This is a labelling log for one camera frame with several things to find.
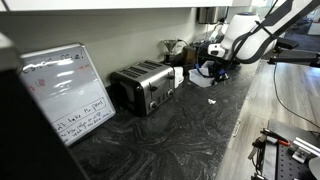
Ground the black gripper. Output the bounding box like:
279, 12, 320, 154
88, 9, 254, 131
213, 55, 236, 84

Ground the brown translucent lidded container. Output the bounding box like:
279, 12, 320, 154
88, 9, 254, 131
181, 45, 198, 76

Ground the white ceramic mug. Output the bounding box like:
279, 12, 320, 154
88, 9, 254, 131
173, 66, 185, 88

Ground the dark glass coffee carafe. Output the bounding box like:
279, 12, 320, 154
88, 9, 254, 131
163, 52, 183, 67

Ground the metal cone coffee dripper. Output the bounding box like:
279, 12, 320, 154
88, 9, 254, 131
161, 39, 181, 54

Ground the black toggle clamp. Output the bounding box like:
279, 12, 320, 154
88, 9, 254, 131
250, 172, 268, 180
247, 138, 266, 161

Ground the black cart platform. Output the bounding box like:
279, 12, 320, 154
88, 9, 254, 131
261, 118, 320, 180

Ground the stainless steel four-slot toaster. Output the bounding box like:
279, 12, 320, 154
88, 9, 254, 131
109, 59, 177, 118

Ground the black perforated breadboard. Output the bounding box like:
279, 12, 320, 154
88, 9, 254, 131
274, 143, 320, 180

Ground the small framed whiteboard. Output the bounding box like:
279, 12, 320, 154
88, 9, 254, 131
19, 42, 117, 147

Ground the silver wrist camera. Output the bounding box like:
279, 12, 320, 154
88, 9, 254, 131
207, 42, 228, 58

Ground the steel wall dispenser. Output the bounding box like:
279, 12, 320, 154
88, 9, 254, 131
196, 7, 221, 24

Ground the thin black hanging cable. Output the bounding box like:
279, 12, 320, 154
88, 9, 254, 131
273, 63, 320, 130

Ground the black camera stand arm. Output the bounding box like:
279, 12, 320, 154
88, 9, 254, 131
266, 49, 320, 69

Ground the black stereo camera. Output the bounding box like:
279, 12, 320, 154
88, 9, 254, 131
276, 37, 300, 51

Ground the orange-handled black clamp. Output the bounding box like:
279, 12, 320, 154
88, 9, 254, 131
259, 128, 292, 148

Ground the aluminium mounting bracket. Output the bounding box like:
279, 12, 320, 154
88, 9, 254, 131
288, 137, 320, 164

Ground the white wall cabinet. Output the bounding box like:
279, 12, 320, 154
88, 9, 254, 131
0, 0, 234, 14

